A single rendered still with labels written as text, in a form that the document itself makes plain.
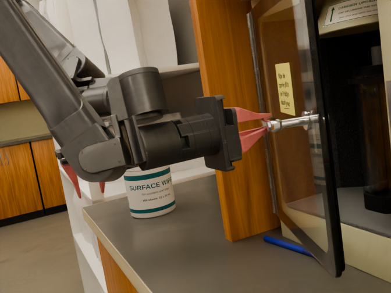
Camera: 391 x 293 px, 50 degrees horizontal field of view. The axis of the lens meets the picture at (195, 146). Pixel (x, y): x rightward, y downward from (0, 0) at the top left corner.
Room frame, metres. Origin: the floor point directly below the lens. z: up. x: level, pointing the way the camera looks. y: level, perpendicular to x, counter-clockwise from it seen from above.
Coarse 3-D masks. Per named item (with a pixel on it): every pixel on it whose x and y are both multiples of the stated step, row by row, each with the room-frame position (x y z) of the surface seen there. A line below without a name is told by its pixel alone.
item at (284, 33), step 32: (288, 0) 0.57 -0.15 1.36; (256, 32) 0.78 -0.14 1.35; (288, 32) 0.59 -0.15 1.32; (320, 96) 0.51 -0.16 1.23; (288, 128) 0.65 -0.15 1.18; (320, 128) 0.51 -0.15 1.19; (288, 160) 0.67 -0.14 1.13; (320, 160) 0.52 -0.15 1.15; (288, 192) 0.70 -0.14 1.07; (320, 192) 0.53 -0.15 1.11; (288, 224) 0.73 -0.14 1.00; (320, 224) 0.55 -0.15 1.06; (320, 256) 0.57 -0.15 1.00
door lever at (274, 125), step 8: (304, 112) 0.55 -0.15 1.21; (264, 120) 0.58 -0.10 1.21; (272, 120) 0.55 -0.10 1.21; (280, 120) 0.55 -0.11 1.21; (288, 120) 0.55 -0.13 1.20; (296, 120) 0.55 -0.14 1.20; (304, 120) 0.55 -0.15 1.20; (264, 128) 0.59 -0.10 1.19; (272, 128) 0.55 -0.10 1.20; (280, 128) 0.55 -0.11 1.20; (304, 128) 0.56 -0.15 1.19
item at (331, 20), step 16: (336, 0) 0.67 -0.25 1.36; (352, 0) 0.64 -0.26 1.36; (368, 0) 0.63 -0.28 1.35; (320, 16) 0.70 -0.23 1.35; (336, 16) 0.66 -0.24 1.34; (352, 16) 0.64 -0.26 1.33; (368, 16) 0.62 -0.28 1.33; (320, 32) 0.68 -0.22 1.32; (336, 32) 0.78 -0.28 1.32; (352, 32) 0.78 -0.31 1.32
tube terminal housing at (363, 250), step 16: (256, 0) 0.81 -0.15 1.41; (320, 0) 0.69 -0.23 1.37; (384, 0) 0.55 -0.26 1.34; (384, 16) 0.55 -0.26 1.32; (384, 32) 0.55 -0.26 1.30; (384, 48) 0.55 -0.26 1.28; (384, 64) 0.56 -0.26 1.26; (352, 240) 0.64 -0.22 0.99; (368, 240) 0.61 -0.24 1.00; (384, 240) 0.58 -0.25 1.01; (352, 256) 0.65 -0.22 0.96; (368, 256) 0.61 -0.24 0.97; (384, 256) 0.59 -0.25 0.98; (368, 272) 0.62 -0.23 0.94; (384, 272) 0.59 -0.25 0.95
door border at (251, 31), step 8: (248, 32) 0.82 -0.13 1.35; (256, 56) 0.80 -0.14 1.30; (256, 64) 0.81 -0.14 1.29; (320, 80) 0.51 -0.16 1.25; (264, 112) 0.80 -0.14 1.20; (264, 144) 0.82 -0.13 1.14; (272, 176) 0.80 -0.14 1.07; (272, 184) 0.81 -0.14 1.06; (272, 192) 0.82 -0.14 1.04; (272, 200) 0.82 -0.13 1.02
